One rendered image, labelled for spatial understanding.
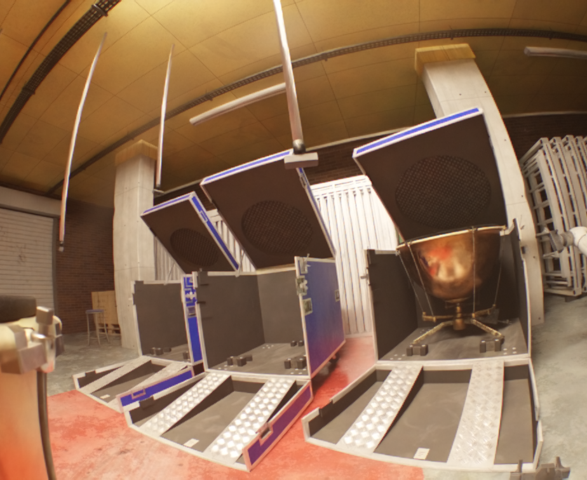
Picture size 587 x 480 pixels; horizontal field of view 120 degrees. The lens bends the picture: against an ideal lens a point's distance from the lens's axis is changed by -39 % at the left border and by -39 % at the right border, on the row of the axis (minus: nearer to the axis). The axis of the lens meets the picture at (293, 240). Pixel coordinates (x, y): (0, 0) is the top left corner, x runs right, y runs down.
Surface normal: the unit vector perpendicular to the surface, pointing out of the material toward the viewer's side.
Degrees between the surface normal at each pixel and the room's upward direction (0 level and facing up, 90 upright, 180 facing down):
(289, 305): 90
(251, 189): 138
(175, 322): 90
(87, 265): 90
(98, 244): 90
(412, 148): 142
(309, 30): 180
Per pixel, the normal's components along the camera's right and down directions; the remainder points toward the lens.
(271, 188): -0.18, 0.67
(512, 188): -0.33, -0.11
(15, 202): 0.94, -0.16
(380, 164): -0.31, 0.76
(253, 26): 0.11, 0.98
